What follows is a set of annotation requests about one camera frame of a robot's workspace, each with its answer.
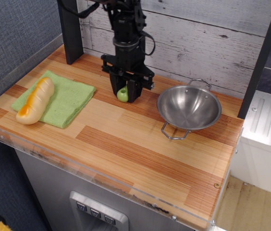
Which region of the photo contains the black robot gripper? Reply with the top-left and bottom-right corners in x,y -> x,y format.
101,42 -> 154,103

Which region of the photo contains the green handled grey spatula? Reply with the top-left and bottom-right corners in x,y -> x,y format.
116,85 -> 129,103

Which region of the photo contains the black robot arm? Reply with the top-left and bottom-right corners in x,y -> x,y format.
101,0 -> 155,103

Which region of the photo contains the stainless steel pot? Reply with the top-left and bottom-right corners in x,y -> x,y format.
157,79 -> 222,140

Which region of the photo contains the green folded cloth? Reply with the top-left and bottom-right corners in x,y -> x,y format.
12,71 -> 96,128

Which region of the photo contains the toy bread loaf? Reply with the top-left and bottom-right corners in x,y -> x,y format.
16,77 -> 55,125

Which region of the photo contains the grey toy fridge cabinet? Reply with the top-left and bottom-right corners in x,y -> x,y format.
16,150 -> 191,231

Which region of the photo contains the silver dispenser button panel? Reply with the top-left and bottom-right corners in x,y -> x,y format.
69,191 -> 129,231

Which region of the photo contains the clear acrylic table guard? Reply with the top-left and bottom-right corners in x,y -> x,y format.
0,129 -> 216,231

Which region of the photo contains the white toy sink unit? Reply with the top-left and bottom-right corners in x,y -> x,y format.
230,91 -> 271,192

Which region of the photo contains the black left frame post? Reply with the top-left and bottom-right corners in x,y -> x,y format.
57,0 -> 84,64

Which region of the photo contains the black frame post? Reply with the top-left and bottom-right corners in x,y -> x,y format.
57,0 -> 84,64
237,22 -> 271,119

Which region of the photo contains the black right frame post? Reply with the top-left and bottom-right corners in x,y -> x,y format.
237,22 -> 271,119

